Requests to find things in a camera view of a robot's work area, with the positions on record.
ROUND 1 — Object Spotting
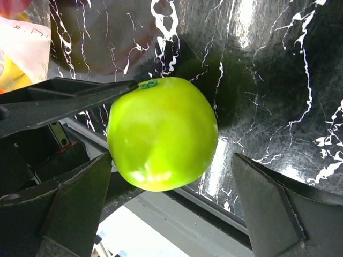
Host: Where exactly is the green apple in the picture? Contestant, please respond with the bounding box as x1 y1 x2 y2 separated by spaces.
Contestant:
107 77 218 192

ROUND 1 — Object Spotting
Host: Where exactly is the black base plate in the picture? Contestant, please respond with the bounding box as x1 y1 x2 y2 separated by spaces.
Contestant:
61 117 250 241

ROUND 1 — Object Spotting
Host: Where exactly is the clear zip bag orange zipper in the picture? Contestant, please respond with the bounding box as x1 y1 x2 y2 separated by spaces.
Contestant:
1 1 51 94

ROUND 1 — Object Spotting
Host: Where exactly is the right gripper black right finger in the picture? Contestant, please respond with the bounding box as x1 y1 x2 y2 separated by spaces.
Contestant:
231 153 342 256

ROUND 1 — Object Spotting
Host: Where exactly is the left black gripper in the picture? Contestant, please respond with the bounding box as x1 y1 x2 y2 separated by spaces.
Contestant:
1 77 138 196

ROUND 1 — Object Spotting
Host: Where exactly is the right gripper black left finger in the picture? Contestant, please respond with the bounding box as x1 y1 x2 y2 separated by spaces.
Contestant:
1 154 111 256

